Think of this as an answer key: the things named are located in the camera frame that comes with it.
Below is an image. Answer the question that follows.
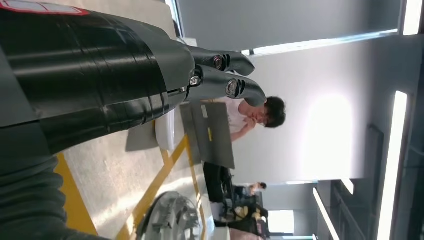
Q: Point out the grey laptop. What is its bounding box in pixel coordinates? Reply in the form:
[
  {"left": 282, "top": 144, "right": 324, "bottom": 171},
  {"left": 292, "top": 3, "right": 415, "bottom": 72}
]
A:
[{"left": 179, "top": 100, "right": 236, "bottom": 170}]

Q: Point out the person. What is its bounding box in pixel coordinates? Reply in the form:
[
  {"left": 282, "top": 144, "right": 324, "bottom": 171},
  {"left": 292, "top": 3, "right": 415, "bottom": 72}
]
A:
[
  {"left": 215, "top": 96, "right": 288, "bottom": 144},
  {"left": 246, "top": 181, "right": 269, "bottom": 199}
]

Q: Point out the grey wheel cover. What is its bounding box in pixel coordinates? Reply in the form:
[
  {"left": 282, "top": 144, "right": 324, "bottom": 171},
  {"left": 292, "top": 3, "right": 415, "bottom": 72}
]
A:
[{"left": 135, "top": 191, "right": 204, "bottom": 240}]

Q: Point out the yellow tape on workbench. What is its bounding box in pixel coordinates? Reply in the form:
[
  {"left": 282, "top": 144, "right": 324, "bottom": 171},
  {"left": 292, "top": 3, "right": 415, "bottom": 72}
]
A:
[{"left": 53, "top": 134, "right": 209, "bottom": 240}]

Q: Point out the black and yellow bag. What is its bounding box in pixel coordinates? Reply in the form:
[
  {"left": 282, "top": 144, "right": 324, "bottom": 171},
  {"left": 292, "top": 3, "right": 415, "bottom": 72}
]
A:
[{"left": 228, "top": 202, "right": 270, "bottom": 240}]

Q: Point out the ceiling light strip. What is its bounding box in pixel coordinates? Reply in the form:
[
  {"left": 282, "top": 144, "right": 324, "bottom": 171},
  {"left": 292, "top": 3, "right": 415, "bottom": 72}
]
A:
[
  {"left": 402, "top": 0, "right": 424, "bottom": 37},
  {"left": 375, "top": 91, "right": 409, "bottom": 240},
  {"left": 312, "top": 187, "right": 342, "bottom": 240}
]

